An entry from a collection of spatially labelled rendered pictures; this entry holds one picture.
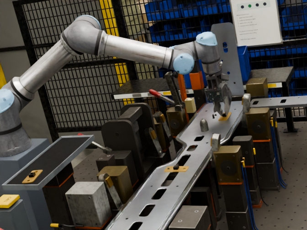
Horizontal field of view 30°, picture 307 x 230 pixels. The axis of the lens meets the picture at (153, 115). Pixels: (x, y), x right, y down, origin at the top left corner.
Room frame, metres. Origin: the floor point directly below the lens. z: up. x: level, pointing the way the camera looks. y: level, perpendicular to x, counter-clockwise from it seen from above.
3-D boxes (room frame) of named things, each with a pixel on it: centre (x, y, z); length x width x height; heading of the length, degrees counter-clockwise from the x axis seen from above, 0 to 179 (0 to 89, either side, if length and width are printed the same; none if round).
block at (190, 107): (2.38, -0.17, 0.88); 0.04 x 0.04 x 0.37; 64
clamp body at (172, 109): (2.33, -0.08, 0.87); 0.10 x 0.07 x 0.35; 64
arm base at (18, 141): (2.14, 0.57, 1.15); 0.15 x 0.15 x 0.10
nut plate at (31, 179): (1.67, 0.41, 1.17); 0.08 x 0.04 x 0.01; 163
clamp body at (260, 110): (2.11, -0.42, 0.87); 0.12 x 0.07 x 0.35; 64
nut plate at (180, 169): (1.84, -0.04, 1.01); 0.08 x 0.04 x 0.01; 63
